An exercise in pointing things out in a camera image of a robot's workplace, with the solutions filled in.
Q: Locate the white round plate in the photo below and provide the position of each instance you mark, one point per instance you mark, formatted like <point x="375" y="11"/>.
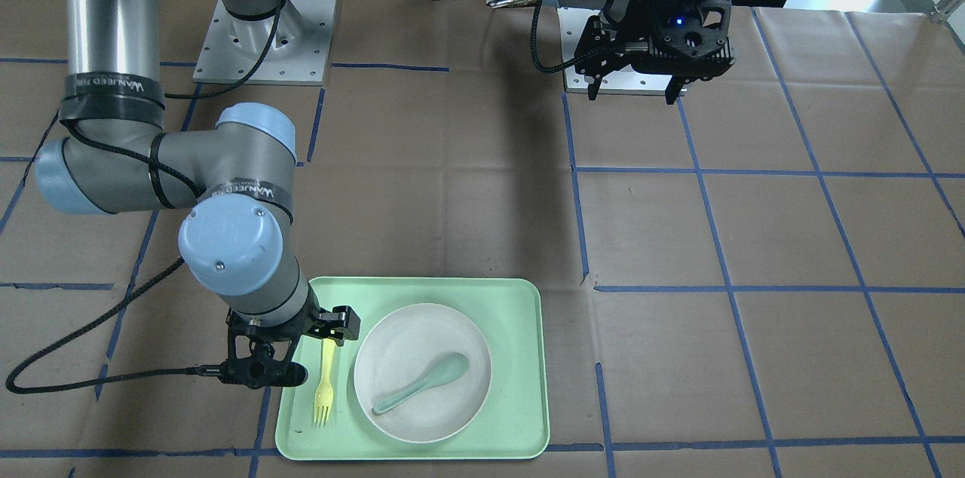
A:
<point x="400" y="348"/>

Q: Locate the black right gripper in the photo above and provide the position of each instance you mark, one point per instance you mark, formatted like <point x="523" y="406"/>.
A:
<point x="337" y="323"/>

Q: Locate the yellow plastic fork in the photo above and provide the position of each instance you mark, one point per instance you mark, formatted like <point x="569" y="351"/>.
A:
<point x="324" y="396"/>

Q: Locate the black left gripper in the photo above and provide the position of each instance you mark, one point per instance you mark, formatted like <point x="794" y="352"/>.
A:
<point x="639" y="27"/>

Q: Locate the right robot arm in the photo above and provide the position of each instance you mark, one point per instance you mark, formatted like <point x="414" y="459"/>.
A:
<point x="234" y="181"/>

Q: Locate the light green tray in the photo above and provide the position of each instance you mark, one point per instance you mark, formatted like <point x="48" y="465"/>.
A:
<point x="513" y="423"/>

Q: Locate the teal plastic spoon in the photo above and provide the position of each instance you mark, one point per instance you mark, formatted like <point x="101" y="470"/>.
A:
<point x="446" y="369"/>

